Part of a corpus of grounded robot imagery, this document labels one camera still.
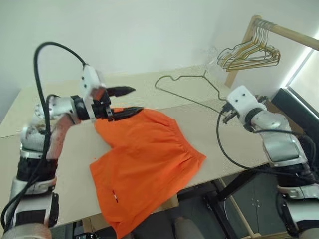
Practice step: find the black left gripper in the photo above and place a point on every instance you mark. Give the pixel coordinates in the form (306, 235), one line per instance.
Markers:
(101, 109)

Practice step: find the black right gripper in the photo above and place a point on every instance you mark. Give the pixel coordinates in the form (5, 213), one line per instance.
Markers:
(228, 114)

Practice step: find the orange shorts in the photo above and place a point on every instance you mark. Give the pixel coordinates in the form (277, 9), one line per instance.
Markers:
(144, 154)

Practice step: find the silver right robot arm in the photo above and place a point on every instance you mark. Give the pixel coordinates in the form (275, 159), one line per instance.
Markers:
(274, 124)

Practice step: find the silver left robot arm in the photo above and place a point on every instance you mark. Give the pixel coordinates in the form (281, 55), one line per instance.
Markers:
(59, 107)

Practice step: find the bunch of gold hangers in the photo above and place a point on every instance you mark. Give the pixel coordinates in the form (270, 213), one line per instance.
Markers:
(249, 65)

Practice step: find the black monitor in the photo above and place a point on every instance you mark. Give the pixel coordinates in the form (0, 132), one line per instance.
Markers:
(294, 107)

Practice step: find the bright window with blind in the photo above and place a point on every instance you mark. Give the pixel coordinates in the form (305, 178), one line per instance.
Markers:
(309, 74)

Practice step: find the grey cabinet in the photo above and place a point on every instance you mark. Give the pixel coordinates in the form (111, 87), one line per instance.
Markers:
(261, 199)

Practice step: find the wooden clothes rack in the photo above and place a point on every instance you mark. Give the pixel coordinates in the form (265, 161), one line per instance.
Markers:
(294, 35)

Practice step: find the dark grey rounded shape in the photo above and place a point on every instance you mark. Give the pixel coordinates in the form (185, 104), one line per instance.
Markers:
(187, 229)

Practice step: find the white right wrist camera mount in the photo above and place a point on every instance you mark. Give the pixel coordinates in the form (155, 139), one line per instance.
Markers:
(243, 99)

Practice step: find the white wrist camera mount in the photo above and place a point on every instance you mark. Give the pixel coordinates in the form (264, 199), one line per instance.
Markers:
(243, 99)
(88, 77)

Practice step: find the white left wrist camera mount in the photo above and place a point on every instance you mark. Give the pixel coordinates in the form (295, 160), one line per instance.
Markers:
(88, 77)

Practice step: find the black metal table frame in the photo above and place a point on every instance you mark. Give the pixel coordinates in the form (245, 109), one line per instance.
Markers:
(224, 194)

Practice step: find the light wooden floor rail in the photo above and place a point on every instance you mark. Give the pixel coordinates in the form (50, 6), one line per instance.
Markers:
(245, 220)

